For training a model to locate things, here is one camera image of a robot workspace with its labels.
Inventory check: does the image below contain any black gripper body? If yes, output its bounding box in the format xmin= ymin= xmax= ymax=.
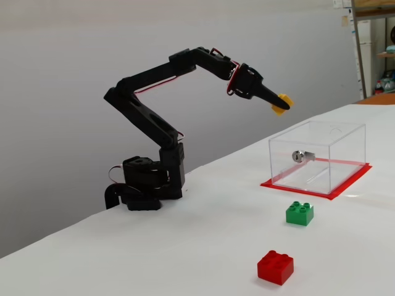
xmin=228 ymin=62 xmax=264 ymax=100

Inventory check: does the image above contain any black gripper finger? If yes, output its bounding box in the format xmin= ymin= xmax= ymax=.
xmin=257 ymin=84 xmax=292 ymax=111

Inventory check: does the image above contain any yellow lego brick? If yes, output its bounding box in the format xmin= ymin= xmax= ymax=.
xmin=270 ymin=93 xmax=294 ymax=117

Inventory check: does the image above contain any transparent plastic box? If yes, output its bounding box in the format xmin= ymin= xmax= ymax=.
xmin=268 ymin=120 xmax=367 ymax=195

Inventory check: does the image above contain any green lego brick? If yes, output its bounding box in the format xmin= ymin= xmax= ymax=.
xmin=285 ymin=201 xmax=315 ymax=228

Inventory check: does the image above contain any red lego brick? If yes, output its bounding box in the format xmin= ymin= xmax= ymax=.
xmin=257 ymin=250 xmax=294 ymax=286

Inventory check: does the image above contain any silver cam lock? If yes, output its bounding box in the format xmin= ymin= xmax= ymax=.
xmin=291 ymin=150 xmax=316 ymax=163

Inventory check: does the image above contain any orange brown table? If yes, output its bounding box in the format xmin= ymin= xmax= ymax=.
xmin=354 ymin=92 xmax=395 ymax=106

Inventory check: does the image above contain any metal shelving rack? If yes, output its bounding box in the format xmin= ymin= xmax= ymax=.
xmin=351 ymin=0 xmax=395 ymax=100

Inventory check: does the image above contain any black table clamp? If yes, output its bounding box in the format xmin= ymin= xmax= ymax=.
xmin=104 ymin=184 xmax=126 ymax=211

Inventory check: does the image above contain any red white wrist cable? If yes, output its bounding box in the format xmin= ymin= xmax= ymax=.
xmin=226 ymin=62 xmax=241 ymax=97

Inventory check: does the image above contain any red white arm cable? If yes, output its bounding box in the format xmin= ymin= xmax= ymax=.
xmin=135 ymin=76 xmax=182 ymax=96

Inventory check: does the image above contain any red tape frame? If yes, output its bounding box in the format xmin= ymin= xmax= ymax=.
xmin=260 ymin=157 xmax=373 ymax=202

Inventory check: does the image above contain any red white base cable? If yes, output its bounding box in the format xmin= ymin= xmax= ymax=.
xmin=108 ymin=165 xmax=125 ymax=186

